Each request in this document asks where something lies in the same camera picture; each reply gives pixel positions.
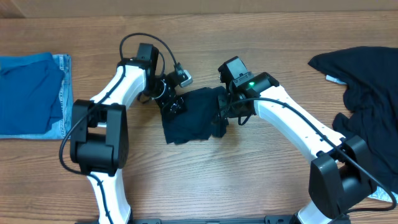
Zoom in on dark navy t-shirt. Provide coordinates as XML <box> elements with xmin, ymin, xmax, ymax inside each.
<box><xmin>162</xmin><ymin>86</ymin><xmax>229</xmax><ymax>144</ymax></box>

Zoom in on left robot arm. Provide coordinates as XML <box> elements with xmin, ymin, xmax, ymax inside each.
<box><xmin>70</xmin><ymin>44</ymin><xmax>192</xmax><ymax>223</ymax></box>

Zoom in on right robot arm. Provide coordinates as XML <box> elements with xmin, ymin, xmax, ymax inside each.
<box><xmin>218</xmin><ymin>57</ymin><xmax>376</xmax><ymax>223</ymax></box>

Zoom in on folded light blue jeans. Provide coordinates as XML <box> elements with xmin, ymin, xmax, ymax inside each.
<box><xmin>1</xmin><ymin>54</ymin><xmax>73</xmax><ymax>139</ymax></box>

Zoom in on folded blue t-shirt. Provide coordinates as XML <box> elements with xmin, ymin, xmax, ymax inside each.
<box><xmin>1</xmin><ymin>52</ymin><xmax>65</xmax><ymax>135</ymax></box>

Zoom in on dark navy garment pile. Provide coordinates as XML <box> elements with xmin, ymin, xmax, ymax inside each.
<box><xmin>308</xmin><ymin>47</ymin><xmax>397</xmax><ymax>192</ymax></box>

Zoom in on light denim garment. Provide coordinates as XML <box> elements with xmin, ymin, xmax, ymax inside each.
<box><xmin>325</xmin><ymin>74</ymin><xmax>398</xmax><ymax>203</ymax></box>

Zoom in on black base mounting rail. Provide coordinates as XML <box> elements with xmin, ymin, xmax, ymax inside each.
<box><xmin>74</xmin><ymin>214</ymin><xmax>351</xmax><ymax>224</ymax></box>

